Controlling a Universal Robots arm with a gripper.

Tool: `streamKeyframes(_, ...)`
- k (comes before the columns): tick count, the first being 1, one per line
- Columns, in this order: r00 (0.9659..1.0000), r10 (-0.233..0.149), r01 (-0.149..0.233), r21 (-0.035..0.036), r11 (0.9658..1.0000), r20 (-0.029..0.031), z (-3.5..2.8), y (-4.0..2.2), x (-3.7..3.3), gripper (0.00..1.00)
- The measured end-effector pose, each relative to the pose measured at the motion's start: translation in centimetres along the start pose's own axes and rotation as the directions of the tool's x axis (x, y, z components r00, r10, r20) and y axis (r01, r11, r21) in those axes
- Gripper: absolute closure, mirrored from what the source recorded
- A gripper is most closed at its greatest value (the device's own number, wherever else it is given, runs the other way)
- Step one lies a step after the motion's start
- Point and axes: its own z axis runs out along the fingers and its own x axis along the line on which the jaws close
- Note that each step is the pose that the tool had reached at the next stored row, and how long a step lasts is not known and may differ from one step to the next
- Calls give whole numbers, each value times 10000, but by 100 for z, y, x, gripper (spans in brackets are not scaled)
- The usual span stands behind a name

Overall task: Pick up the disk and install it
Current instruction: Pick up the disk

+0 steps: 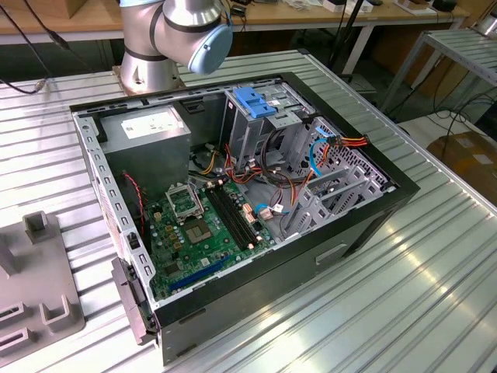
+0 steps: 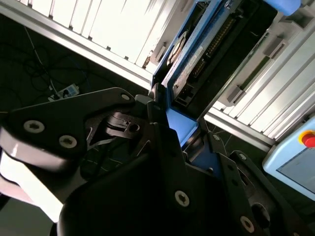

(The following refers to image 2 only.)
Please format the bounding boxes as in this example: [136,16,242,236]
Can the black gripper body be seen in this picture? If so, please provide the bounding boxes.
[56,153,314,236]

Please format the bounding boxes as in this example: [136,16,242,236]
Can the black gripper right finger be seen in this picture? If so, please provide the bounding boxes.
[198,119,306,236]

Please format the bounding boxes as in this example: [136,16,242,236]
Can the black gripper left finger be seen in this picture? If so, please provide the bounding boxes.
[0,84,191,208]

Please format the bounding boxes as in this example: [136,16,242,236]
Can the hard disk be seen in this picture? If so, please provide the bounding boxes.
[150,0,280,177]

